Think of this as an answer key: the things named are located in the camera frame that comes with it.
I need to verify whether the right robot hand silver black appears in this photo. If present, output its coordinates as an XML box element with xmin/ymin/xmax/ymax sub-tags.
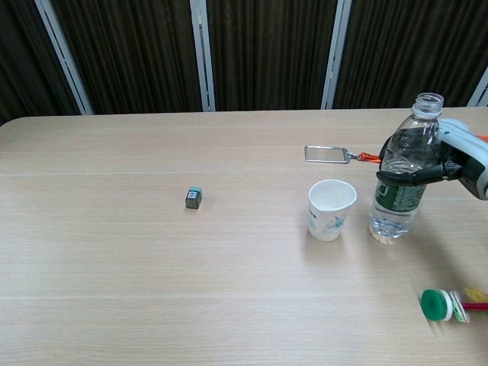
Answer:
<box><xmin>376</xmin><ymin>117</ymin><xmax>488</xmax><ymax>201</ymax></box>

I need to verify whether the clear badge holder metal clasp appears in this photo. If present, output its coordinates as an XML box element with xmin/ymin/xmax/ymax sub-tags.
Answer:
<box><xmin>303</xmin><ymin>144</ymin><xmax>361</xmax><ymax>165</ymax></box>

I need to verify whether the small white paper cup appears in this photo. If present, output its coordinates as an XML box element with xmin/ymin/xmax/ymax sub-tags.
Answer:
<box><xmin>307</xmin><ymin>178</ymin><xmax>358</xmax><ymax>243</ymax></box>

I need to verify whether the small grey teal cube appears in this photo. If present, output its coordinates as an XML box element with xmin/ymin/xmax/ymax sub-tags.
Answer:
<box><xmin>185</xmin><ymin>185</ymin><xmax>204</xmax><ymax>210</ymax></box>

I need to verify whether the transparent water bottle green label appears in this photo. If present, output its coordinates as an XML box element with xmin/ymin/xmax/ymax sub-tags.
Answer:
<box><xmin>368</xmin><ymin>91</ymin><xmax>445</xmax><ymax>246</ymax></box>

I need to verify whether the silver partition post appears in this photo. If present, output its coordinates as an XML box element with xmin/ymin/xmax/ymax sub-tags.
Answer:
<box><xmin>189</xmin><ymin>0</ymin><xmax>217</xmax><ymax>113</ymax></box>
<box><xmin>34</xmin><ymin>0</ymin><xmax>95</xmax><ymax>115</ymax></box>
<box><xmin>466</xmin><ymin>66</ymin><xmax>488</xmax><ymax>108</ymax></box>
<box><xmin>321</xmin><ymin>0</ymin><xmax>353</xmax><ymax>111</ymax></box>

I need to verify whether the orange lanyard strap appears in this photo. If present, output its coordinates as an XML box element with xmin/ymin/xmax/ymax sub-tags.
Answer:
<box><xmin>358</xmin><ymin>133</ymin><xmax>488</xmax><ymax>164</ymax></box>

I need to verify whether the green and white toy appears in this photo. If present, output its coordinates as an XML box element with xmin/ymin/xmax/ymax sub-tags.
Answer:
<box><xmin>419</xmin><ymin>284</ymin><xmax>488</xmax><ymax>326</ymax></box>

